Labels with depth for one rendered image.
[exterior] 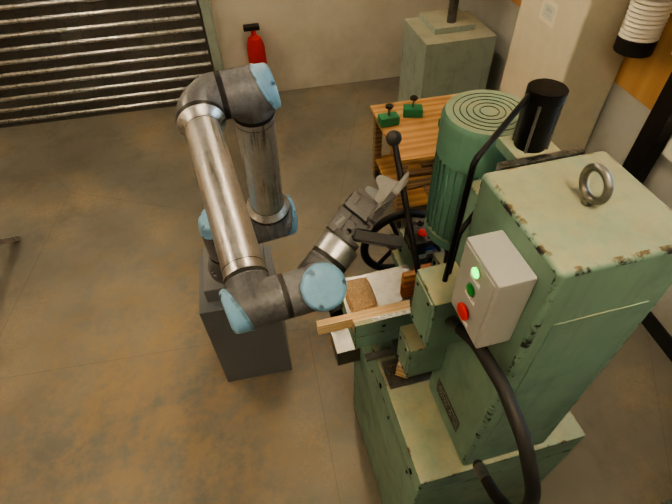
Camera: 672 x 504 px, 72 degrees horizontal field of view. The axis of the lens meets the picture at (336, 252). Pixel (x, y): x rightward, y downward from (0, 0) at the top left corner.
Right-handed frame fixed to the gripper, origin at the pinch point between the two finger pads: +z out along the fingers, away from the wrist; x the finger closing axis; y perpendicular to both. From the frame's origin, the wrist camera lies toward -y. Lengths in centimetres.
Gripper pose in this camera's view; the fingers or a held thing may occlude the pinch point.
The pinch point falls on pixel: (402, 180)
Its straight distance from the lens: 109.3
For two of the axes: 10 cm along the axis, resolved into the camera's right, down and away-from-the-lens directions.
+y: -7.8, -6.2, -0.8
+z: 6.1, -7.8, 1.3
